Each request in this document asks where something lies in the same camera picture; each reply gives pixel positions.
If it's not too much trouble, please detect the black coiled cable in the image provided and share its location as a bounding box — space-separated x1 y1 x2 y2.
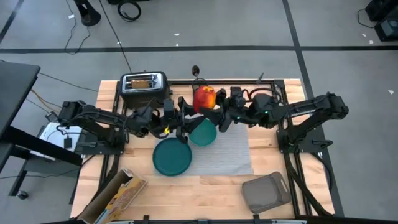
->
116 0 142 23

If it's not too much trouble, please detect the black two-slot toaster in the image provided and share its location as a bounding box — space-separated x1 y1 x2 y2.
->
119 71 171 109

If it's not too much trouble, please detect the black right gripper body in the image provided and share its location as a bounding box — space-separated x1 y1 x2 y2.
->
224 102 252 126

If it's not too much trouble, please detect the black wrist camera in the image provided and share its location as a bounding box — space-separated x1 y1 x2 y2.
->
229 86 247 104
162 98 175 118

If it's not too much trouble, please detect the black stand base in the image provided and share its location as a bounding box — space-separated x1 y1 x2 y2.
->
73 0 102 27

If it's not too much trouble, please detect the red yellow apple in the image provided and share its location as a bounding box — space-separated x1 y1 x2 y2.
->
192 86 217 114

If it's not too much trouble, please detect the white box device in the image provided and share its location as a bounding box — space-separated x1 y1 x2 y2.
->
30 121 84 162

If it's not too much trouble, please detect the grey woven placemat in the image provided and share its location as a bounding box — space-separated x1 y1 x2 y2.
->
154 123 254 177

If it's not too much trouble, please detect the long black floor cable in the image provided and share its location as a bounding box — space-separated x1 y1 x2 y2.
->
98 0 134 74

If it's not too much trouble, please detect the brown toast slice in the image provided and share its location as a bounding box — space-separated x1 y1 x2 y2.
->
130 79 150 90

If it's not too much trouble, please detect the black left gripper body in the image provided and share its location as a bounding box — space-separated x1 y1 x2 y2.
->
154 113 187 138

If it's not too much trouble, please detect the teal round plate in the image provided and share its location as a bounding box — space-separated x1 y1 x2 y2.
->
152 137 193 177

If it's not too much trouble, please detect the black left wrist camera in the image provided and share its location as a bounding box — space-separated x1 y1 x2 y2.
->
162 98 175 118

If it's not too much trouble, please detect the black equipment case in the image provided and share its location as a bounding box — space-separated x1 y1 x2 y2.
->
365 0 398 43

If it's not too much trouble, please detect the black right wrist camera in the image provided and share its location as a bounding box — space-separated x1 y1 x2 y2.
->
229 86 247 104

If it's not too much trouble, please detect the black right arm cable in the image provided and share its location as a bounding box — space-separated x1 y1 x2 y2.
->
242 86 282 103

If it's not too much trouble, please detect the yellow raisin bran cereal box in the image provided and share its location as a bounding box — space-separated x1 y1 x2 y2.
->
76 167 149 224

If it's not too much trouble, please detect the teal round bowl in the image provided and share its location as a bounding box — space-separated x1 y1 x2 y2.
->
188 119 218 147

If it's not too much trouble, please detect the black aluminium table frame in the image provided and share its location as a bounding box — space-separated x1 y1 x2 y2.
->
76 78 336 224

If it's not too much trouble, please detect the black desk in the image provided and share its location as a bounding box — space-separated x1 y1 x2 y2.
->
0 60 84 200

